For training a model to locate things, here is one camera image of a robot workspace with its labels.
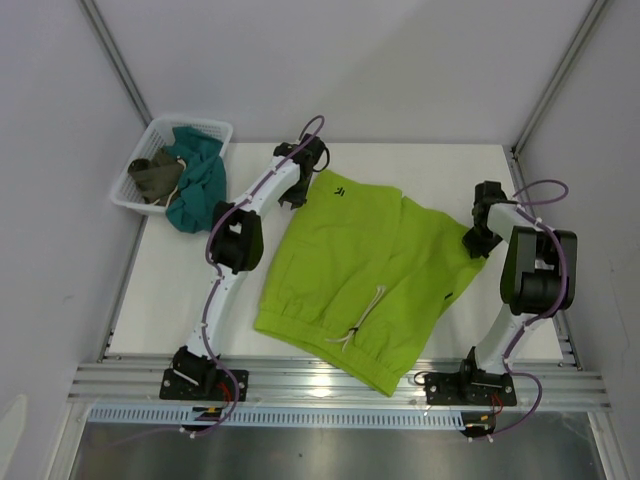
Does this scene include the aluminium mounting rail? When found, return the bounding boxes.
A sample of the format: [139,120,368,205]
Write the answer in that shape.
[67,355,612,412]

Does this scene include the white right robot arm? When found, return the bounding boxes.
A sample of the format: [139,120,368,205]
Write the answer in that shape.
[456,181,578,404]

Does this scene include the olive brown shorts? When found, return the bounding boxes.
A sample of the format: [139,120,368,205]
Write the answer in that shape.
[127,147,187,207]

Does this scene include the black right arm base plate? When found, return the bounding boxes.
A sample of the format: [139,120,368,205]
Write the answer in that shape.
[413,371,517,407]

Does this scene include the lime green shorts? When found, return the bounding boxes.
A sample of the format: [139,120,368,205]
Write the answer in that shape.
[254,171,484,396]

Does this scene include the right aluminium corner post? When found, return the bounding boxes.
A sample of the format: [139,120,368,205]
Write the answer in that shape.
[511,0,613,160]

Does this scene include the white plastic basket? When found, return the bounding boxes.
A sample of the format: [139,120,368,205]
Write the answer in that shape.
[109,114,234,216]

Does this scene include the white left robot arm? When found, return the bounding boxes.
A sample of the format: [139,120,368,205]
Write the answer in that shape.
[159,133,330,402]

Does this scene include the slotted grey cable duct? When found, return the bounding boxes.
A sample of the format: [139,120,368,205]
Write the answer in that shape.
[88,404,464,431]

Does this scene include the aluminium corner post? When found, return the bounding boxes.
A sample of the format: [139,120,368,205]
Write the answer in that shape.
[77,0,153,126]
[511,0,613,160]

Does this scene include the teal shorts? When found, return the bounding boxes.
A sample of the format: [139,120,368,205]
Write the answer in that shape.
[166,126,227,234]

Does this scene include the left aluminium corner post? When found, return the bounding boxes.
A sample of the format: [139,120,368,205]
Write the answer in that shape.
[77,0,153,126]

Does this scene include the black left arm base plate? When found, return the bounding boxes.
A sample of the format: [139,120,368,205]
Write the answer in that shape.
[159,368,249,402]

